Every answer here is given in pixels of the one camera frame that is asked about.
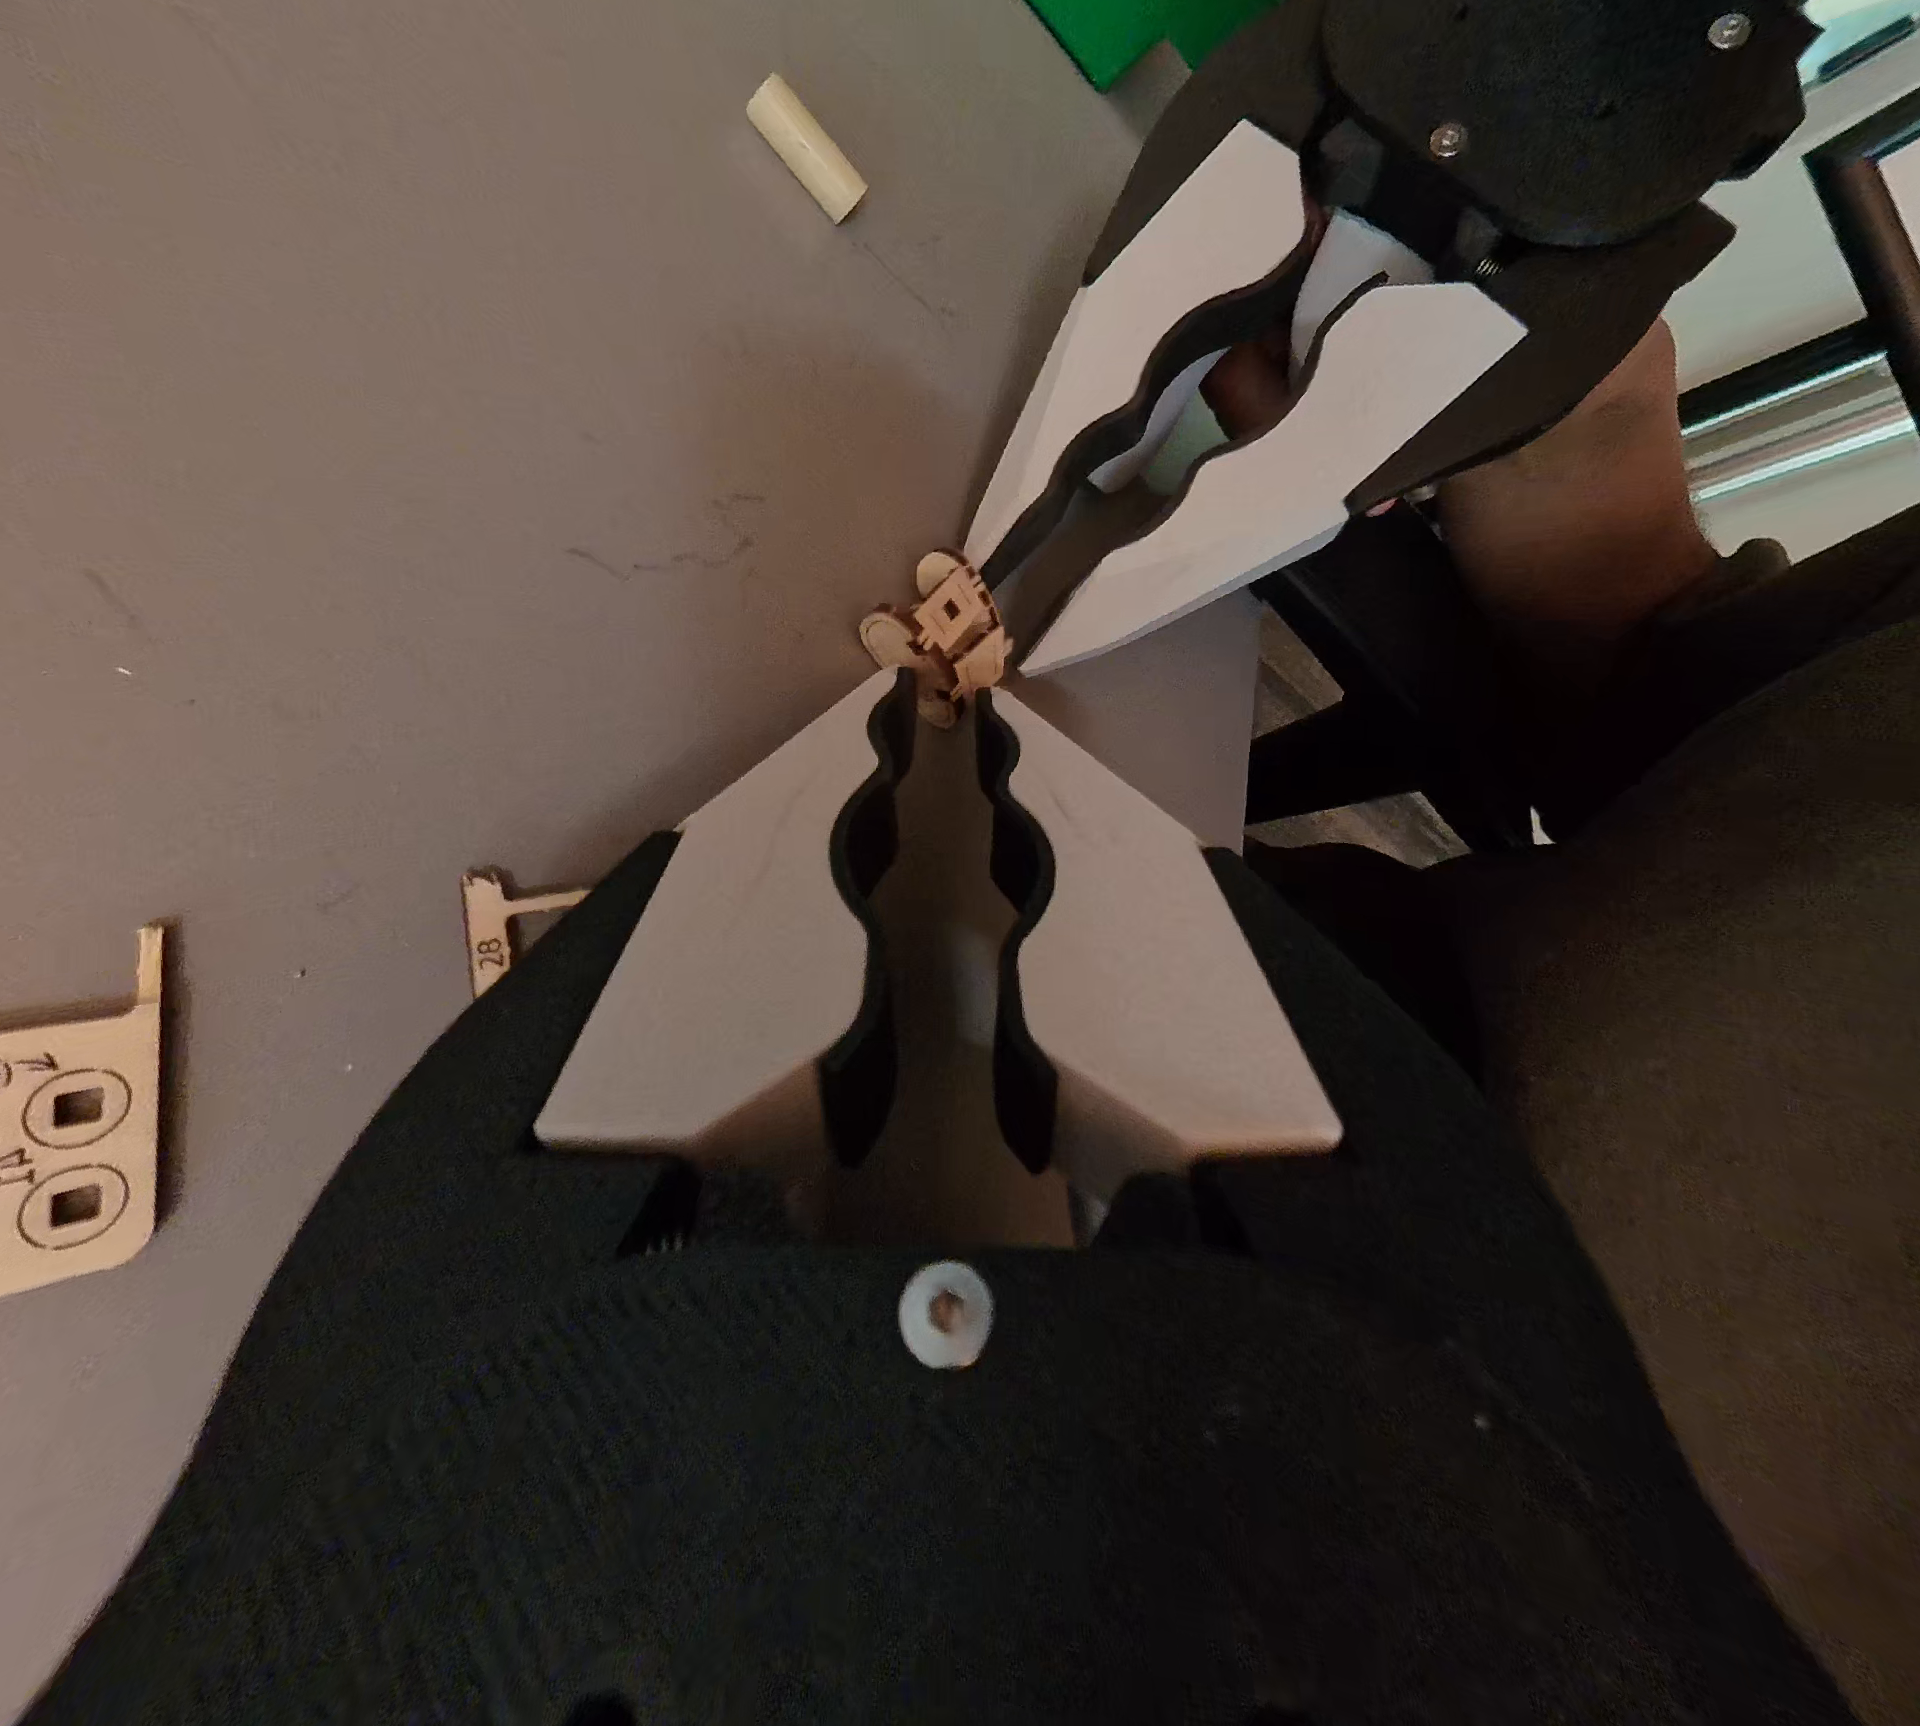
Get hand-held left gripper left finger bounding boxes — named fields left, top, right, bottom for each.
left=531, top=668, right=921, bottom=1173

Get small wooden model piece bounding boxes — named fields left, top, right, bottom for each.
left=859, top=547, right=1011, bottom=726

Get grey desk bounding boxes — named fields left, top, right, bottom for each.
left=0, top=0, right=1263, bottom=1726

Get wooden sheet with slot cutouts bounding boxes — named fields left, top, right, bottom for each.
left=465, top=869, right=593, bottom=1000

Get person's leg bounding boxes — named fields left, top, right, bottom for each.
left=1440, top=542, right=1920, bottom=1726

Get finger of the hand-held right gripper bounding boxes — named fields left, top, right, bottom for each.
left=1018, top=283, right=1536, bottom=680
left=963, top=117, right=1325, bottom=592

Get wooden sheet with round cutouts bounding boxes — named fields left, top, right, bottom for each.
left=0, top=925, right=164, bottom=1297

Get black metal frame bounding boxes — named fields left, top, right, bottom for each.
left=1804, top=128, right=1920, bottom=397

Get small cream cylinder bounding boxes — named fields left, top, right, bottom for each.
left=745, top=73, right=872, bottom=225

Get person's right hand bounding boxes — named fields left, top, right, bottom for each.
left=1433, top=316, right=1719, bottom=631

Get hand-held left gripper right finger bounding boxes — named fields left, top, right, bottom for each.
left=971, top=683, right=1348, bottom=1195

